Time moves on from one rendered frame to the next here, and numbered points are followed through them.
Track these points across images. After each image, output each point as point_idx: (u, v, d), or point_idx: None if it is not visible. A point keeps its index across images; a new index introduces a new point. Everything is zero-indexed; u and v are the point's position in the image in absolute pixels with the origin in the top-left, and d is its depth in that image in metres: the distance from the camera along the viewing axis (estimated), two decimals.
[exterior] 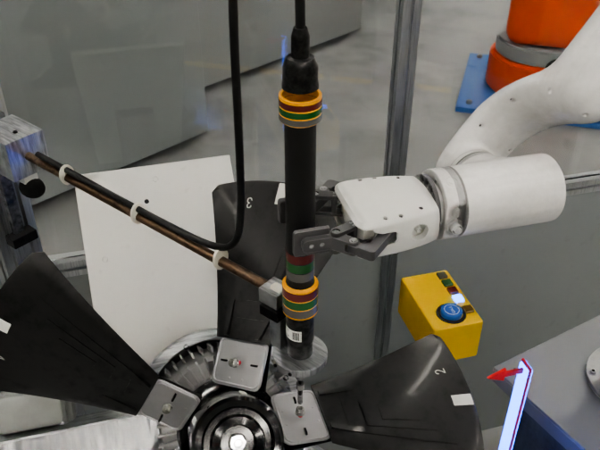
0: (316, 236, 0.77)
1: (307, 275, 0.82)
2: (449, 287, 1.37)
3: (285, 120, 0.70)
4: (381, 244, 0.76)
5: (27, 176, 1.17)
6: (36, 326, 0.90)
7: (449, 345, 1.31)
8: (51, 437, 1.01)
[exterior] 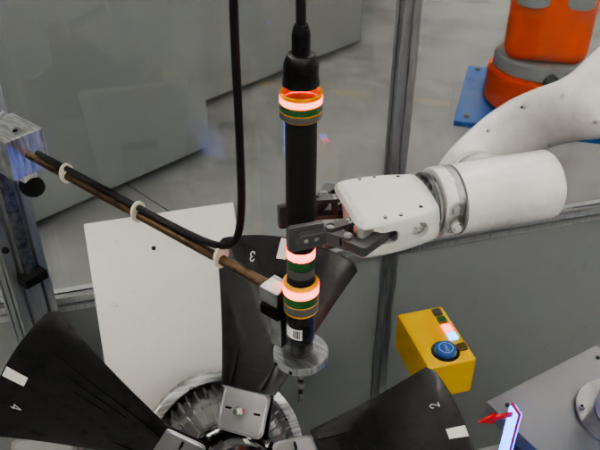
0: (311, 230, 0.77)
1: (308, 273, 0.82)
2: (444, 324, 1.43)
3: (286, 118, 0.70)
4: (375, 241, 0.76)
5: (27, 175, 1.17)
6: (51, 379, 0.95)
7: (444, 382, 1.37)
8: None
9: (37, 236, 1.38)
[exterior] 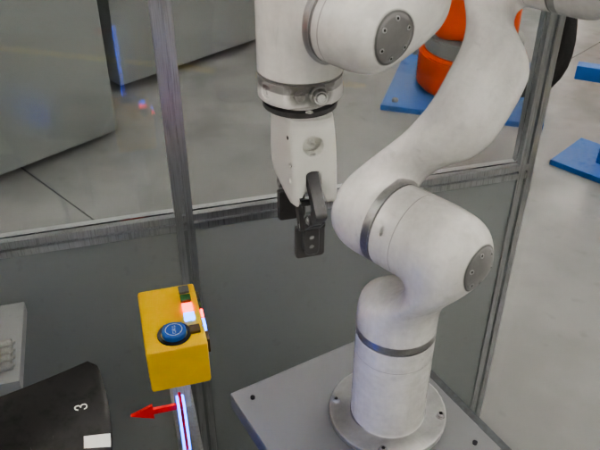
0: (303, 238, 0.76)
1: None
2: (184, 303, 1.22)
3: None
4: (312, 200, 0.70)
5: None
6: None
7: (170, 370, 1.16)
8: None
9: None
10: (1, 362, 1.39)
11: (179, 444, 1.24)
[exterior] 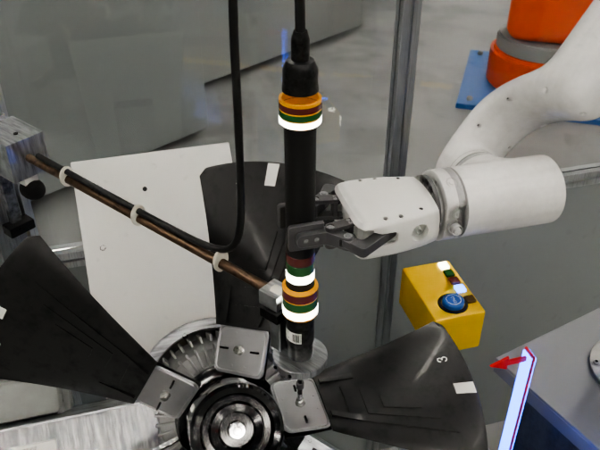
0: (311, 230, 0.77)
1: (307, 278, 0.82)
2: (451, 277, 1.36)
3: (285, 123, 0.71)
4: (375, 242, 0.76)
5: (27, 178, 1.18)
6: None
7: (451, 336, 1.30)
8: (47, 426, 0.99)
9: None
10: None
11: None
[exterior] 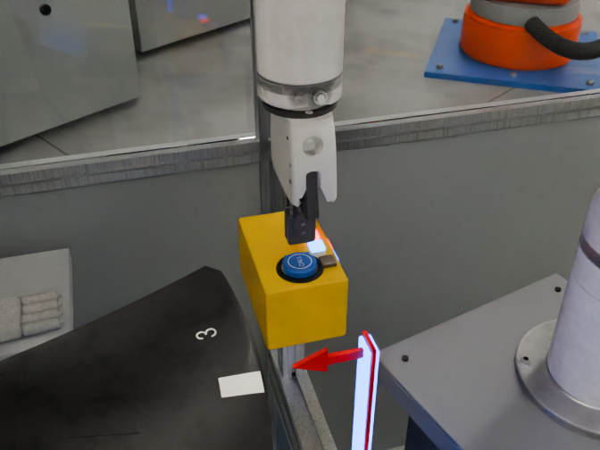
0: (295, 226, 0.79)
1: None
2: None
3: None
4: (307, 204, 0.72)
5: None
6: None
7: (296, 319, 0.83)
8: None
9: None
10: (45, 319, 1.05)
11: (295, 424, 0.91)
